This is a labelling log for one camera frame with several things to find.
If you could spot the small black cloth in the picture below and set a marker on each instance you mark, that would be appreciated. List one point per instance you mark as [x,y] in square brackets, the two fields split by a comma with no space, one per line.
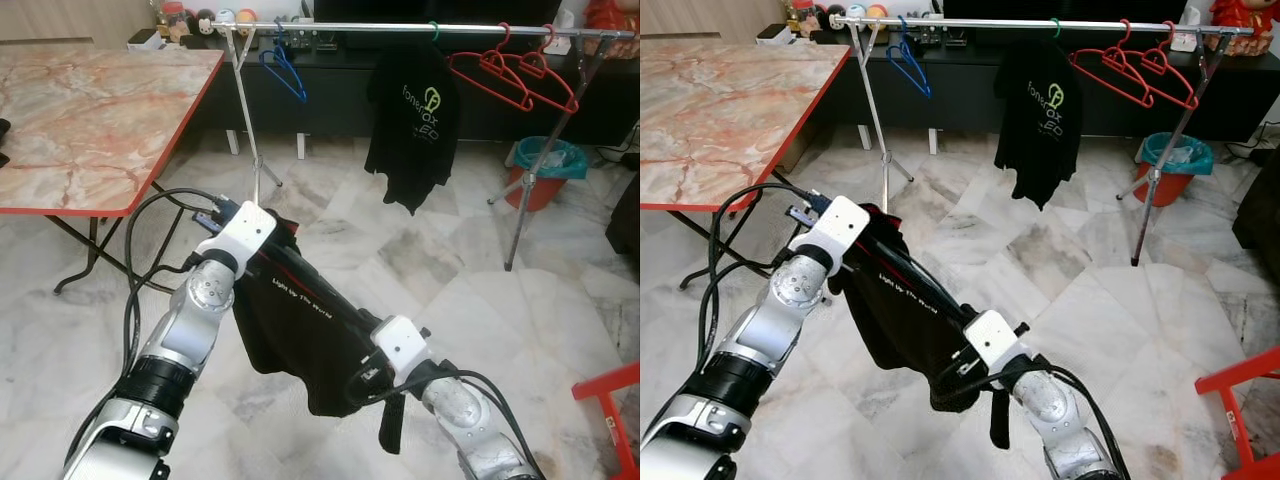
[3,140]

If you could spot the blue plastic hanger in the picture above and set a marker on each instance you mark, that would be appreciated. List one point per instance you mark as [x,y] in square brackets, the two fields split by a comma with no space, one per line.
[288,82]
[915,78]

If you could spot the black shirt red collar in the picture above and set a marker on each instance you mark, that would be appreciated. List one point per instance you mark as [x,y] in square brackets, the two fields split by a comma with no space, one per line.
[905,320]
[300,340]

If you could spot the black television console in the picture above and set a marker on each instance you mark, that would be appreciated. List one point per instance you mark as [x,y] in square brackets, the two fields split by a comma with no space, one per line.
[960,95]
[330,100]

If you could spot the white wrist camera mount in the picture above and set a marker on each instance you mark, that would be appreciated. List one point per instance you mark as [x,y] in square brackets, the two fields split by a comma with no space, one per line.
[240,232]
[838,228]
[995,340]
[400,345]

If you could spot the black shirt green logo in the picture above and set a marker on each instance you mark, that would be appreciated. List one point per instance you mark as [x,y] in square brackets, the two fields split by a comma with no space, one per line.
[1040,125]
[410,130]

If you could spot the red fortune figurine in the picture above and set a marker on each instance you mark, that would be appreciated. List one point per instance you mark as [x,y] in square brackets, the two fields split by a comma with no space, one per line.
[612,10]
[1240,10]

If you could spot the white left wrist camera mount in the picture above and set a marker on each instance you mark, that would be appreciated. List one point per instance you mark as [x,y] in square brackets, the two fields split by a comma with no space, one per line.
[838,228]
[240,232]

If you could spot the black round plush toy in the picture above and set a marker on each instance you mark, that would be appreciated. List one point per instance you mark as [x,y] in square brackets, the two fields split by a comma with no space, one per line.
[205,20]
[830,15]

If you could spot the green plastic hanger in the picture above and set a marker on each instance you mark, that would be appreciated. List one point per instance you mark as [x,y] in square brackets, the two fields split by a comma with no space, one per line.
[1055,27]
[434,32]

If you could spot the white cardboard box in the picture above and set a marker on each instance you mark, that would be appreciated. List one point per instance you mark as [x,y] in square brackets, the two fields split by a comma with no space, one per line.
[145,38]
[775,33]

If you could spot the red bucket teal bag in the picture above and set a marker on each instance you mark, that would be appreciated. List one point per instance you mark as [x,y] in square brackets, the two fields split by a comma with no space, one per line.
[1170,165]
[545,170]

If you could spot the red plastic stool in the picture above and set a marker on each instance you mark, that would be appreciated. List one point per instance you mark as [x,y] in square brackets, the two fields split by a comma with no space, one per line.
[1235,390]
[605,400]

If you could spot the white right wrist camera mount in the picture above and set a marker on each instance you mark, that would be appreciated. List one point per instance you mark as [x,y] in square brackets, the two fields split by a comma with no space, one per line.
[400,345]
[995,340]

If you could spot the black flat television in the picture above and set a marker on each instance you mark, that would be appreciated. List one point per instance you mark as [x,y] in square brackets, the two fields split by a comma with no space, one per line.
[440,10]
[1060,8]

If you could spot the silver metal clothes rack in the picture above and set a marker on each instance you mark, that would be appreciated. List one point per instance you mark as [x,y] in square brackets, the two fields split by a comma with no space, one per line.
[1000,22]
[350,27]

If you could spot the light wooden cabinet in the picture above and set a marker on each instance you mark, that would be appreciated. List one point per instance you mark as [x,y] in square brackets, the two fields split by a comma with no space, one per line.
[700,15]
[60,18]

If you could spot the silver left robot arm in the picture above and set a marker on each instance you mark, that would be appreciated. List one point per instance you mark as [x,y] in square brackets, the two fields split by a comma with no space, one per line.
[185,330]
[775,320]

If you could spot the white round plush toy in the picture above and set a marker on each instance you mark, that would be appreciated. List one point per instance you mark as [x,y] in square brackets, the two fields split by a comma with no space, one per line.
[226,15]
[857,10]

